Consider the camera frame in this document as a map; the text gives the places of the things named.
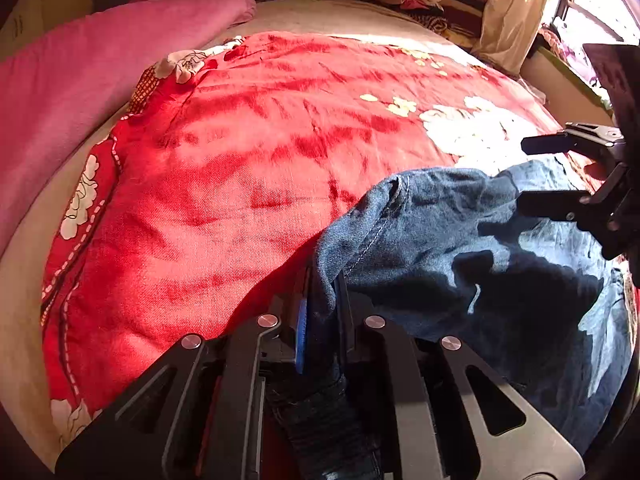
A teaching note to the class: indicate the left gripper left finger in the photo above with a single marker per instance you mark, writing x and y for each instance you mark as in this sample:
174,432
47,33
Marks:
275,305

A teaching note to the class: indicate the blue denim pants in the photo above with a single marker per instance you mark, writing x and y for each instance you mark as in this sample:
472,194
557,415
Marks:
444,251

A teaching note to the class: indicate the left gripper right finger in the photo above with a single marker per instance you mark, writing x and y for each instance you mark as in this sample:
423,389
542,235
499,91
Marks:
360,330

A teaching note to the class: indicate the beige bed sheet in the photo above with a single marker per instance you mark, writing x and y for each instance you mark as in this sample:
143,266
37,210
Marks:
24,386

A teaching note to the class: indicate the pink rolled blanket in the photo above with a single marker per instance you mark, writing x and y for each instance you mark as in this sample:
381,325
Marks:
59,88

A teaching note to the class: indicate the red floral quilt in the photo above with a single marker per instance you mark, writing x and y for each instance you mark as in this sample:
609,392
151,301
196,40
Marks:
231,163

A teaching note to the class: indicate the cream curtain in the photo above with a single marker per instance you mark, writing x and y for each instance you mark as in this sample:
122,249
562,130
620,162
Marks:
508,31

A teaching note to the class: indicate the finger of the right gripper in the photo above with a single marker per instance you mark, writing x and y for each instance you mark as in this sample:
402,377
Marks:
579,205
592,141

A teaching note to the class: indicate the window with metal bars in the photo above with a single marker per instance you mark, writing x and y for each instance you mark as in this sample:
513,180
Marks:
579,22

